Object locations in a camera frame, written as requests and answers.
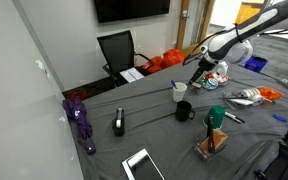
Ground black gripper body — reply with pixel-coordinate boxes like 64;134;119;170
197;56;216;73

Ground white paper cup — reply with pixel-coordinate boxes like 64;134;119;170
172;81;188;103

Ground green plastic cup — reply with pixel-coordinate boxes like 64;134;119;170
202;105;226;130

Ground blue marker pen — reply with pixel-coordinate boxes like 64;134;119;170
272;113;288;123

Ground long wooden block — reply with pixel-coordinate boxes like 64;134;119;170
189;82;203;91

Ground clear plastic tray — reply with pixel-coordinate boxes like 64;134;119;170
188;71;230;92
223;87;285;111

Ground blue and white round tub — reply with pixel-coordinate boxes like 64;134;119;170
202;77;219;91

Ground red and white round tub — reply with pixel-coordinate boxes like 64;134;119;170
213;72;230;86

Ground orange bags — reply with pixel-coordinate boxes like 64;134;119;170
143;48;186;75

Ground black mug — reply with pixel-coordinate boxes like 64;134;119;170
174;100;196;122

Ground blue bin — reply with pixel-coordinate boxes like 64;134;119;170
243;55;269;74

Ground black clip stand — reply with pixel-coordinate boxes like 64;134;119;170
206;115;217;154

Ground white printed paper sheet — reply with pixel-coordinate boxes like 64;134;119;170
119;67;145;84

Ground yellow wooden door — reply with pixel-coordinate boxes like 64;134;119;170
234;1;264;26

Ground clear box with brown block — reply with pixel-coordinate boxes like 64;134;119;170
193;128;229;162

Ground grey tablecloth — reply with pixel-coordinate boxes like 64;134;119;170
68;61;288;180

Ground orange crumpled pieces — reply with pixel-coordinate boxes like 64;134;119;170
258;87;284;102

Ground black mesh office chair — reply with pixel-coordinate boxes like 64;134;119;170
96;29;155;88

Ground black tape dispenser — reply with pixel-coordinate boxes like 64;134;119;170
111;107;126;137

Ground silver framed tablet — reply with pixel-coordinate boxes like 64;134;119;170
121;148;166;180

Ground purple folded umbrella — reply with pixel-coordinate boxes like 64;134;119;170
62;98;97;156

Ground black wall television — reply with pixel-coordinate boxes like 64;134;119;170
93;0;171;24

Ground red coiled cable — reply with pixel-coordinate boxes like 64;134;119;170
67;88;89;101

